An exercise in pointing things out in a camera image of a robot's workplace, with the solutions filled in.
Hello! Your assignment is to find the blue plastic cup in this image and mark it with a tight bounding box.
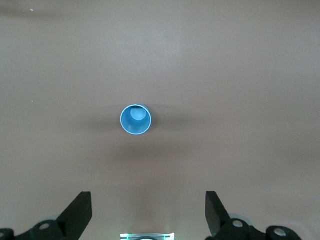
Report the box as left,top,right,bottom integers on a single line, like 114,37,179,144
119,103,153,136

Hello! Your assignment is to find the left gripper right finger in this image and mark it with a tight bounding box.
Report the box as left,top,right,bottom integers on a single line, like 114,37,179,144
205,191,301,240

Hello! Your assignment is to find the brown table cover mat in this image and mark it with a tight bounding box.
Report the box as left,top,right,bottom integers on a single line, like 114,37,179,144
0,0,320,240

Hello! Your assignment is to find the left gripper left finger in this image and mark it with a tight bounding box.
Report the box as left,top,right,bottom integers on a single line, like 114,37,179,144
0,191,93,240

